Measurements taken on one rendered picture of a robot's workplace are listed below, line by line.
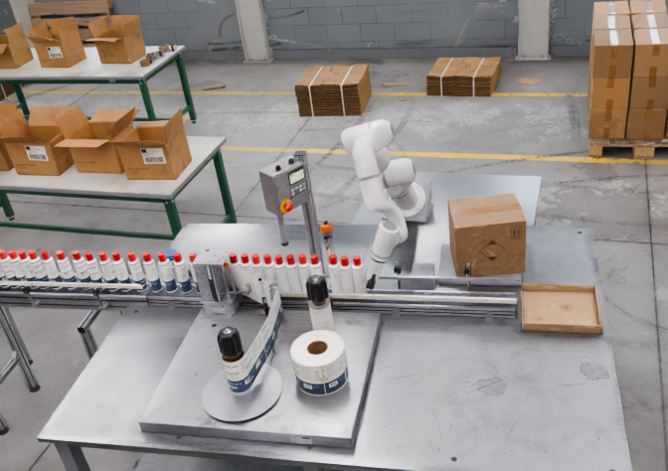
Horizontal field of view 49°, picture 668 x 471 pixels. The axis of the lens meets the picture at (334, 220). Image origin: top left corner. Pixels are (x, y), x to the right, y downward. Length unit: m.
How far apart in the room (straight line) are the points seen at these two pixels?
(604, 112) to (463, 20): 2.69
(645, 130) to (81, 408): 4.53
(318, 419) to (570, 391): 0.90
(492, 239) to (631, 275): 1.76
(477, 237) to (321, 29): 5.77
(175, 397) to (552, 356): 1.43
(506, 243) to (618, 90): 2.91
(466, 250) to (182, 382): 1.30
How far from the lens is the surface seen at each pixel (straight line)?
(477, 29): 8.19
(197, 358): 3.02
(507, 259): 3.23
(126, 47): 7.04
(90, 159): 4.99
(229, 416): 2.73
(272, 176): 2.91
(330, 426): 2.62
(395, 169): 3.34
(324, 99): 7.08
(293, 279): 3.14
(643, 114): 5.99
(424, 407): 2.72
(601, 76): 5.85
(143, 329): 3.35
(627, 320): 4.44
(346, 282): 3.08
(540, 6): 8.00
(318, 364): 2.64
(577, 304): 3.16
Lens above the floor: 2.80
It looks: 31 degrees down
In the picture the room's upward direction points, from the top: 8 degrees counter-clockwise
